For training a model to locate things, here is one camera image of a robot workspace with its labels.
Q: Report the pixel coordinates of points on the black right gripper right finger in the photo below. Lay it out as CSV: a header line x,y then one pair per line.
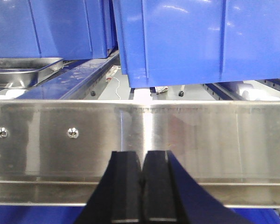
x,y
172,196

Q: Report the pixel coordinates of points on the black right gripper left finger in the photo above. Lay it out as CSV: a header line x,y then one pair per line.
x,y
116,199

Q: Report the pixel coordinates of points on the silver metal tray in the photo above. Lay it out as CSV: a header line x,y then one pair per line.
x,y
21,73

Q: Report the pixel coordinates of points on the black caster wheel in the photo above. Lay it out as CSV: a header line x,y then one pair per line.
x,y
180,93

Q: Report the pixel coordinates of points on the large blue plastic bin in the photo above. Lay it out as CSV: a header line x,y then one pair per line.
x,y
175,42

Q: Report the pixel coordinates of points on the blue plastic bin upper left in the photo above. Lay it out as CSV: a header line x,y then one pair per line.
x,y
70,29

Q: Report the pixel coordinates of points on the stainless steel shelf front rail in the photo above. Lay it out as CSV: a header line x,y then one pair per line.
x,y
54,152

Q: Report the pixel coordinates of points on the blue shelf divider rail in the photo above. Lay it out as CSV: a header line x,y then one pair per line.
x,y
81,79

